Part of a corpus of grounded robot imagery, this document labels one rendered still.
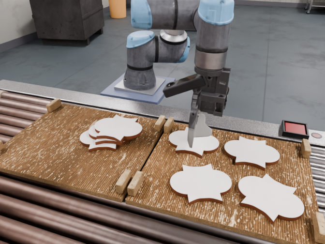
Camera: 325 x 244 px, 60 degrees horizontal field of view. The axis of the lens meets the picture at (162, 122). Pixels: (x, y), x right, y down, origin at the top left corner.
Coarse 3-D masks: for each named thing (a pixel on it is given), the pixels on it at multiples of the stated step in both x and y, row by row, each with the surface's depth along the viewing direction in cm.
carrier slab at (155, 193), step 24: (168, 144) 81; (288, 144) 81; (144, 168) 72; (168, 168) 72; (216, 168) 72; (240, 168) 72; (288, 168) 72; (144, 192) 65; (168, 192) 65; (312, 192) 65; (192, 216) 59; (216, 216) 59; (240, 216) 59; (264, 216) 59; (312, 216) 59; (288, 240) 54; (312, 240) 54
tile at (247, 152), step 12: (228, 144) 79; (240, 144) 79; (252, 144) 79; (264, 144) 79; (228, 156) 76; (240, 156) 74; (252, 156) 74; (264, 156) 74; (276, 156) 74; (264, 168) 71
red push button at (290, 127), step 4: (288, 124) 91; (292, 124) 91; (296, 124) 91; (300, 124) 91; (288, 128) 89; (292, 128) 89; (296, 128) 89; (300, 128) 89; (304, 128) 89; (296, 132) 87; (300, 132) 87; (304, 132) 87
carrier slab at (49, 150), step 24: (48, 120) 92; (72, 120) 92; (96, 120) 92; (144, 120) 92; (24, 144) 81; (48, 144) 81; (72, 144) 81; (144, 144) 81; (0, 168) 72; (24, 168) 72; (48, 168) 72; (72, 168) 72; (96, 168) 72; (120, 168) 72; (96, 192) 65
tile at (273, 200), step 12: (240, 180) 67; (252, 180) 67; (264, 180) 67; (240, 192) 64; (252, 192) 63; (264, 192) 63; (276, 192) 63; (288, 192) 63; (240, 204) 61; (252, 204) 60; (264, 204) 60; (276, 204) 60; (288, 204) 60; (300, 204) 60; (276, 216) 58; (288, 216) 58; (300, 216) 58
